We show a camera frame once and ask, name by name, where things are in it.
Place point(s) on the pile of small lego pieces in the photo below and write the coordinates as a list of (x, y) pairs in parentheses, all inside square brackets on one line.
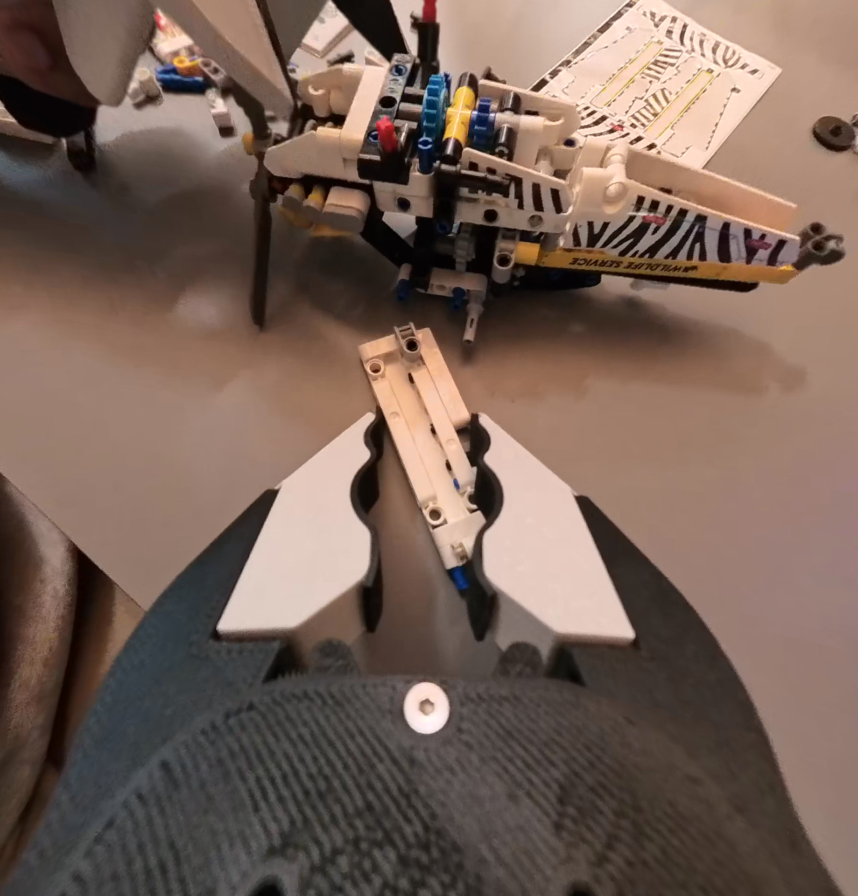
[(184, 70)]

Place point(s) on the zebra-striped lego aeroplane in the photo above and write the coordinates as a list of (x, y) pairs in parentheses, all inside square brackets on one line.
[(541, 210)]

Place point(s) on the white lego wing assembly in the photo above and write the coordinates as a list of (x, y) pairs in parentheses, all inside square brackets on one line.
[(415, 420)]

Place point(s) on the black grey lego subassembly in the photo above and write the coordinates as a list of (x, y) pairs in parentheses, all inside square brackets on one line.
[(831, 129)]

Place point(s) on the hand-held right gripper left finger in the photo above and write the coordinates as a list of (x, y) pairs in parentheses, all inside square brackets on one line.
[(296, 560)]

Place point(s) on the long white lego beam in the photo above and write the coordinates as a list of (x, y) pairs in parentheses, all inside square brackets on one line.
[(16, 122)]

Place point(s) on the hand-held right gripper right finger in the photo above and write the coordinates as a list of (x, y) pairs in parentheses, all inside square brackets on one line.
[(555, 560)]

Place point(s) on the person's left hand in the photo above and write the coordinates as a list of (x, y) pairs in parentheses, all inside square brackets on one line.
[(16, 35)]

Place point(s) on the zebra-striped sticker sheet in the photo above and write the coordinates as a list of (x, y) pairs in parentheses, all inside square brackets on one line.
[(681, 77)]

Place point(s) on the lego instruction booklet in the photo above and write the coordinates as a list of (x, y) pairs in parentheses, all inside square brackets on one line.
[(327, 35)]

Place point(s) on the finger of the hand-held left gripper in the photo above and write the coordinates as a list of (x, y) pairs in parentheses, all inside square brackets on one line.
[(212, 42), (373, 21)]

